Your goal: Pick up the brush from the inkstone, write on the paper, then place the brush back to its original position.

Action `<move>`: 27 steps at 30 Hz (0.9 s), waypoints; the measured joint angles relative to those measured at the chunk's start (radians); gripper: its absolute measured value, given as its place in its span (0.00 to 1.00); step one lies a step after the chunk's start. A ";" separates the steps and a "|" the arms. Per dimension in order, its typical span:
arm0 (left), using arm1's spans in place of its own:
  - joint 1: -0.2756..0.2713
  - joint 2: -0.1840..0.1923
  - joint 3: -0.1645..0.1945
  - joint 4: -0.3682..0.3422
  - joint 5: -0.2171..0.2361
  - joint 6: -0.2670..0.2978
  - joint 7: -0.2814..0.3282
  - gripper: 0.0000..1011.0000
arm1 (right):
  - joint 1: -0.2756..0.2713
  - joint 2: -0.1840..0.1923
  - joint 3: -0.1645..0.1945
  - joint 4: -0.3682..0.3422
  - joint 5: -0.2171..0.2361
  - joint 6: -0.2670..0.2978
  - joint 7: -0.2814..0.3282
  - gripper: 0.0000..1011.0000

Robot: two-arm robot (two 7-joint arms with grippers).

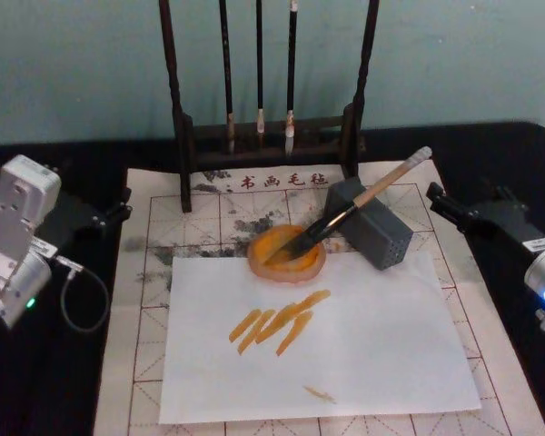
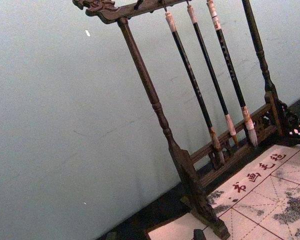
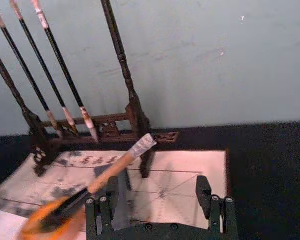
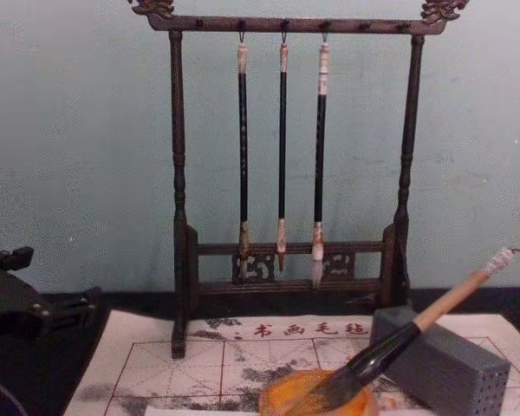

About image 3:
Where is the black table cloth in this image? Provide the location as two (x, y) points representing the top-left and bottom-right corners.
(0, 120), (300, 240)

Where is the thin black calligraphy brush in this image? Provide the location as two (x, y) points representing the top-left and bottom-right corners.
(30, 0), (100, 144)
(9, 0), (79, 136)
(0, 1), (64, 139)

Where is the white gridded practice paper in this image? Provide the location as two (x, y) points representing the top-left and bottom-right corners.
(0, 148), (229, 240)

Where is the round orange ink dish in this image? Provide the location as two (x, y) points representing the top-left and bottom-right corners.
(17, 194), (89, 240)

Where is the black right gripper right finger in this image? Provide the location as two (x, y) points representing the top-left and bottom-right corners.
(195, 175), (239, 235)

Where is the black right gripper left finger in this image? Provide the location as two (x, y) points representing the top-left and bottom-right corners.
(85, 172), (131, 236)

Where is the dark carved wooden brush rack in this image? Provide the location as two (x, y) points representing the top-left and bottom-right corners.
(0, 0), (181, 180)

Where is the large brush with tan handle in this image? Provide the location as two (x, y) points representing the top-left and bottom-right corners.
(57, 133), (158, 221)

